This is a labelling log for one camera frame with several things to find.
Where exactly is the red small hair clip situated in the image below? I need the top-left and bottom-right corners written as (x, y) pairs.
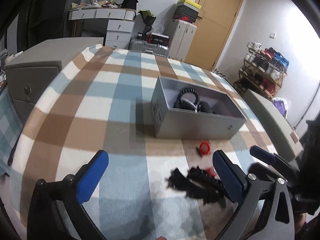
top-left (197, 141), bottom-right (212, 157)

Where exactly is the black hair claw clip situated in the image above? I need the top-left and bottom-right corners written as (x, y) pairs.
top-left (167, 166), bottom-right (231, 209)

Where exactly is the grey bed footboard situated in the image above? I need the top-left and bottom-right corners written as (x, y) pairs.
top-left (243, 90), bottom-right (303, 162)

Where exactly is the shoe rack with shoes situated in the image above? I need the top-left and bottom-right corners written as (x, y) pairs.
top-left (233, 42), bottom-right (290, 100)

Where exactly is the grey cardboard box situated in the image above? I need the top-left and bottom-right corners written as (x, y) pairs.
top-left (151, 77), bottom-right (246, 140)

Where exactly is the plaid bed cover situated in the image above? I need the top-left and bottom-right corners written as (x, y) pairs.
top-left (10, 45), bottom-right (275, 239)

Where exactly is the grey bedside cabinet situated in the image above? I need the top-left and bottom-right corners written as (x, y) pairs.
top-left (4, 37), bottom-right (103, 122)

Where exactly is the white upright suitcase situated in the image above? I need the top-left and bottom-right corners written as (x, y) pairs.
top-left (166, 20), bottom-right (197, 61)

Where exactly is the wooden door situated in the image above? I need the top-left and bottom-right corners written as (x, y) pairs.
top-left (184, 0), bottom-right (242, 70)

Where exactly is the black red box on suitcase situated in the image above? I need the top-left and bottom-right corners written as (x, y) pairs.
top-left (137, 33), bottom-right (170, 47)

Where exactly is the black shoe box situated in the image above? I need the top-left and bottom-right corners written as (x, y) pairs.
top-left (172, 5), bottom-right (199, 23)

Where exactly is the silver flat suitcase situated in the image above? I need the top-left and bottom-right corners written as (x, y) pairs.
top-left (129, 39), bottom-right (169, 57)

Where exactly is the yellow-lid shoe box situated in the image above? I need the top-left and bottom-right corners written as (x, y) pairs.
top-left (177, 0), bottom-right (201, 10)

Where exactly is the white desk with drawers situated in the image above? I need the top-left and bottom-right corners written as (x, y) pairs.
top-left (69, 8), bottom-right (136, 49)

